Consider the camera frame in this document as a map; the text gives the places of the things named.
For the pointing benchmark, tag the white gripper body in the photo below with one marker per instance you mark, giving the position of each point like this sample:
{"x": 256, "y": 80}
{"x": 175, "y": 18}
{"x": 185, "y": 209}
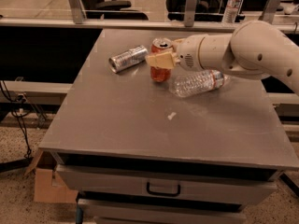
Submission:
{"x": 188, "y": 54}

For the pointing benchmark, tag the red coke can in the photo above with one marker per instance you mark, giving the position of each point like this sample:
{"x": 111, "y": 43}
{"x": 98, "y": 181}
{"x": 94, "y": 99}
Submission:
{"x": 160, "y": 72}

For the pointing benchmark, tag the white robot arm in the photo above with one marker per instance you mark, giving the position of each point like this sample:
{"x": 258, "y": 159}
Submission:
{"x": 254, "y": 50}

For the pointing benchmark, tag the silver soda can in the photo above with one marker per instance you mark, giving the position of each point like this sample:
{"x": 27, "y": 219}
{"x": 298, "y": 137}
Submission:
{"x": 127, "y": 59}

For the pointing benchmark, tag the clear plastic water bottle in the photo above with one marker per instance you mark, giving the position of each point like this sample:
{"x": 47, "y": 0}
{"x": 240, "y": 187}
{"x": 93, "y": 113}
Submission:
{"x": 198, "y": 82}

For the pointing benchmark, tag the upright water bottle background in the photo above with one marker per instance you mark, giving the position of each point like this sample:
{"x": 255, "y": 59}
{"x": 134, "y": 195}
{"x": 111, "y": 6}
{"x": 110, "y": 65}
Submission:
{"x": 231, "y": 11}

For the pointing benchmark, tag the black office chair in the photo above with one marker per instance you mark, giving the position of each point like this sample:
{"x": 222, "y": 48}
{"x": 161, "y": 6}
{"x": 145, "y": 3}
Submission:
{"x": 113, "y": 9}

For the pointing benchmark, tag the grey drawer cabinet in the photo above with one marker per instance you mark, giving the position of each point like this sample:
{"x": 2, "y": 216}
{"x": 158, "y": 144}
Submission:
{"x": 126, "y": 121}

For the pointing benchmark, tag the top grey drawer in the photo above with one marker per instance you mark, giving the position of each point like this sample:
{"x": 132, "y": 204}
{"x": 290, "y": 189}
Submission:
{"x": 193, "y": 188}

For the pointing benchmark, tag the grey drawer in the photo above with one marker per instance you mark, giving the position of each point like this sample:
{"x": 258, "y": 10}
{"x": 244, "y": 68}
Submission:
{"x": 193, "y": 188}
{"x": 106, "y": 212}

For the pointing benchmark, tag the lower grey drawer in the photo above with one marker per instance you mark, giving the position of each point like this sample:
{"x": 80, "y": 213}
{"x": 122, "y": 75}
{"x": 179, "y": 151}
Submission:
{"x": 106, "y": 212}

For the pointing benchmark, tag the cardboard box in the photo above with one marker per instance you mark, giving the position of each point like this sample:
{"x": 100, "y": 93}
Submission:
{"x": 49, "y": 186}

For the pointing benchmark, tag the black drawer handle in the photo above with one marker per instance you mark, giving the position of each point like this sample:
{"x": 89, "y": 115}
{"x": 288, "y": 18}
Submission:
{"x": 165, "y": 191}

